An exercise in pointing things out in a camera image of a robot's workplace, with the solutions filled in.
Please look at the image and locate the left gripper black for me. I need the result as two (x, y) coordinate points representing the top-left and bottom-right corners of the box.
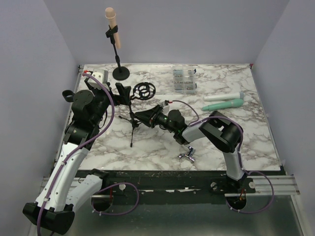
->
(86, 79), (131, 125)

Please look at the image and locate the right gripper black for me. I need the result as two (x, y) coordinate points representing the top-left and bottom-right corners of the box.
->
(135, 105), (176, 134)

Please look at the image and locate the black tall round-base stand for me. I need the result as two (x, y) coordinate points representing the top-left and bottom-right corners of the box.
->
(105, 26), (130, 81)

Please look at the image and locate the black tripod shock-mount stand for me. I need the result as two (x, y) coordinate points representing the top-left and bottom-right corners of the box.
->
(118, 82), (156, 148)

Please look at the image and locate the peach microphone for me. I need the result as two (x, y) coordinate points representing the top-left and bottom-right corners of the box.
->
(105, 7), (121, 49)

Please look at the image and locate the green microphone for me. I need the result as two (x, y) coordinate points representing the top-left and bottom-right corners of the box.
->
(201, 98), (244, 111)

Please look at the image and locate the white microphone grey mesh head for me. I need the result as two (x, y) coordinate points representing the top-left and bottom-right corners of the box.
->
(203, 92), (245, 101)

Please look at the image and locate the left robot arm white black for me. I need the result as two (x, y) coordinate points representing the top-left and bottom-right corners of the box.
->
(23, 83), (131, 235)

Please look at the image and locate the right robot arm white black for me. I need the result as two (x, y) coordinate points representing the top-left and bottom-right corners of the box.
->
(134, 105), (247, 193)

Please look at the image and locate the clear plastic screw box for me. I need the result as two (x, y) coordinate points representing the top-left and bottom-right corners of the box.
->
(172, 65), (197, 94)

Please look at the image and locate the chrome faucet tap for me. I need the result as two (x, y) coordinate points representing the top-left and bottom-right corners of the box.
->
(178, 146), (195, 163)

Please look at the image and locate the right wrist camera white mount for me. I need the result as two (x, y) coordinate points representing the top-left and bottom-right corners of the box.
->
(160, 100), (173, 114)

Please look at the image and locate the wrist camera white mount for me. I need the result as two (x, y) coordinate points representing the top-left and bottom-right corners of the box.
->
(160, 100), (173, 114)
(83, 69), (108, 89)

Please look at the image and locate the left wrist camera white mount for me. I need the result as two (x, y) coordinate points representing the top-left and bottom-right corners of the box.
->
(83, 69), (108, 89)

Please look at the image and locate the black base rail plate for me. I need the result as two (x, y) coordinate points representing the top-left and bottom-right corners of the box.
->
(73, 168), (256, 206)

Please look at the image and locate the aluminium frame rail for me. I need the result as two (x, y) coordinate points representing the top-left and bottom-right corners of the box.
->
(252, 175), (300, 196)

